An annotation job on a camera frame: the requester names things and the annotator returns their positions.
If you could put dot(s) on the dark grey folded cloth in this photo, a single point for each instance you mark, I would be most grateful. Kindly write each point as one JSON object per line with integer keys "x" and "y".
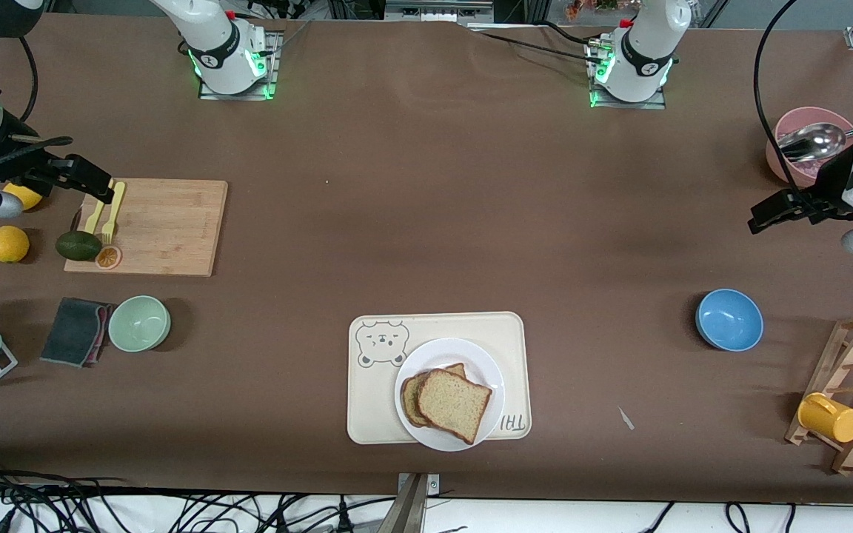
{"x": 71, "y": 332}

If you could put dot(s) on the wooden mug rack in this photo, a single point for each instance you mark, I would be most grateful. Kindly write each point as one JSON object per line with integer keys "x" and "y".
{"x": 845, "y": 348}

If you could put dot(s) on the wooden cutting board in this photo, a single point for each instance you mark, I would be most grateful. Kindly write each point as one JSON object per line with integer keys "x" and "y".
{"x": 167, "y": 229}

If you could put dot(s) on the metal table edge bracket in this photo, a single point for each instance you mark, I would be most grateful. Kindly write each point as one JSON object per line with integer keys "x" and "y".
{"x": 412, "y": 503}

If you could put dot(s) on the cream bear print tray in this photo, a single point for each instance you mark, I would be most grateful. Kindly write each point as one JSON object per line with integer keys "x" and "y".
{"x": 382, "y": 414}

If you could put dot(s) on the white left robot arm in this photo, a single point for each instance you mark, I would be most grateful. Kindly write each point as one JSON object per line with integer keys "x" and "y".
{"x": 641, "y": 52}

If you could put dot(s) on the metal spoon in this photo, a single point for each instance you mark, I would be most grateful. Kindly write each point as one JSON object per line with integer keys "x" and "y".
{"x": 815, "y": 141}

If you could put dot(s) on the yellow lemon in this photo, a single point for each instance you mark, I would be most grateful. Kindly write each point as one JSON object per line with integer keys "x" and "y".
{"x": 8, "y": 244}
{"x": 27, "y": 196}

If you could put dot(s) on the aluminium frame structure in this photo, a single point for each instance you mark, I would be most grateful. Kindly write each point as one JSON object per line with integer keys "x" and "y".
{"x": 434, "y": 9}

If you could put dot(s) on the yellow lemon lower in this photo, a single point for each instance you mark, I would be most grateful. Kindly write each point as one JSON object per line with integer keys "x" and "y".
{"x": 8, "y": 244}

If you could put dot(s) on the blue bowl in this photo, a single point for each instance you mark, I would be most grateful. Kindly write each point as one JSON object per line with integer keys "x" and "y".
{"x": 728, "y": 320}

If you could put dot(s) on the yellow mug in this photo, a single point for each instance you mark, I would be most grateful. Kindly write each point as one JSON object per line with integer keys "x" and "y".
{"x": 830, "y": 419}

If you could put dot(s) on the small white tape scrap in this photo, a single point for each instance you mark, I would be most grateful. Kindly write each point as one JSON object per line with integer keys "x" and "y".
{"x": 626, "y": 418}

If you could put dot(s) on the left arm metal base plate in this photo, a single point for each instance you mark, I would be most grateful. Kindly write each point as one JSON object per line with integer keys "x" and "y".
{"x": 656, "y": 105}

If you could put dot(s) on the pale green bowl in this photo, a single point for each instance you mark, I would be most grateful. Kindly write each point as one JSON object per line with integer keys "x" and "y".
{"x": 139, "y": 324}

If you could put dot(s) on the toy orange slice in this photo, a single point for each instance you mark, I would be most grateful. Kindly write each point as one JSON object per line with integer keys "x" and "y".
{"x": 108, "y": 257}

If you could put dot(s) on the yellow plastic fork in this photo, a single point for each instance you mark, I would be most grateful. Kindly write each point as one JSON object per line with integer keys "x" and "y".
{"x": 110, "y": 222}

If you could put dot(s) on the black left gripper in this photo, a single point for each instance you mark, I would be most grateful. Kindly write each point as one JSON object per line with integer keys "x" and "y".
{"x": 828, "y": 182}

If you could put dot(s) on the pink bowl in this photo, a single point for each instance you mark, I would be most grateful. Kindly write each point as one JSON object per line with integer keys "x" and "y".
{"x": 804, "y": 117}

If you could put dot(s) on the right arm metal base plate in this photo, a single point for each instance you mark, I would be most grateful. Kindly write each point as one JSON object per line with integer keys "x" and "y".
{"x": 272, "y": 66}

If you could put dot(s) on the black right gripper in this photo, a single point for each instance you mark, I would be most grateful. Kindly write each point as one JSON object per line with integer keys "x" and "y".
{"x": 15, "y": 164}

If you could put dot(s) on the white round plate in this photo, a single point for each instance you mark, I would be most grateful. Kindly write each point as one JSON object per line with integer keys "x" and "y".
{"x": 471, "y": 355}

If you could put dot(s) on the brown bread slice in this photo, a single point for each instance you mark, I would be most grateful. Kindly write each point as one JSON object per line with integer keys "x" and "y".
{"x": 410, "y": 400}
{"x": 456, "y": 403}

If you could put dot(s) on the green avocado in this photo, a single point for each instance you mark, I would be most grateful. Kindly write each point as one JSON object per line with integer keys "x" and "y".
{"x": 78, "y": 246}

